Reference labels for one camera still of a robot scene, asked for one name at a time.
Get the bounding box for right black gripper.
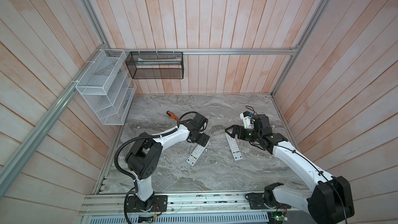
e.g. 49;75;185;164
225;124;260;142

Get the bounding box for white remote control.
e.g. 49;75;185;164
226;133;243;161
186;143;209;166

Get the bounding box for orange handled screwdriver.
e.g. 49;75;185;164
166;111;179;121

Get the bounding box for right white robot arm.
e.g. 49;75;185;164
226;125;355;224

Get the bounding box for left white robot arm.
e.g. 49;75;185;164
125;119;209;209

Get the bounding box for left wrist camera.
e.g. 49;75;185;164
190;113;208;132

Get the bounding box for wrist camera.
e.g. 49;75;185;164
239;111;253;129
190;113;208;132

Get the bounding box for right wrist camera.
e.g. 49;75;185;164
239;111;253;129

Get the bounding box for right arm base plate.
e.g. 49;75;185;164
245;192;291;210

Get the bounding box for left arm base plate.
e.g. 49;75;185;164
124;195;168;213

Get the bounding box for aluminium frame bar back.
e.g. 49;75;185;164
110;48;298;56

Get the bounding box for aluminium frame bar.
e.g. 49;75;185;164
1;44;108;198
110;48;298;56

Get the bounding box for black wire mesh basket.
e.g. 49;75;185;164
125;51;184;79

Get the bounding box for black corrugated cable conduit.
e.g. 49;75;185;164
113;111;200;181

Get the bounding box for aluminium mounting rail front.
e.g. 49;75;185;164
77;190;338;217

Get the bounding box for white wire mesh shelf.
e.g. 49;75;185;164
76;49;137;125

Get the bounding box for aluminium frame bar left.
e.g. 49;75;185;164
1;44;108;198

